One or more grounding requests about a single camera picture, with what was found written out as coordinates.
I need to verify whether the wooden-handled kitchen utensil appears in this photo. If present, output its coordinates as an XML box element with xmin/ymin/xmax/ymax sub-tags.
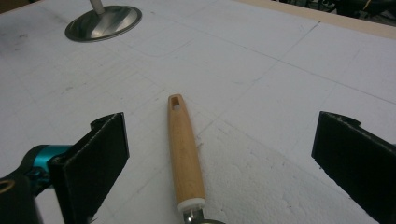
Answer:
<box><xmin>167</xmin><ymin>93</ymin><xmax>226</xmax><ymax>224</ymax></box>

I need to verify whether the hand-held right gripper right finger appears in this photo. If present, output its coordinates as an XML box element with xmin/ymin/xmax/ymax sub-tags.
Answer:
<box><xmin>311</xmin><ymin>110</ymin><xmax>396</xmax><ymax>224</ymax></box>

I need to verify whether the round metal stand base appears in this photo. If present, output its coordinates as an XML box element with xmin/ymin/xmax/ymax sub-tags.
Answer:
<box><xmin>64</xmin><ymin>0</ymin><xmax>143</xmax><ymax>43</ymax></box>

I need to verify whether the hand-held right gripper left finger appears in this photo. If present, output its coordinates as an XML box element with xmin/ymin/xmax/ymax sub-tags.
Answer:
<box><xmin>48</xmin><ymin>112</ymin><xmax>131</xmax><ymax>224</ymax></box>

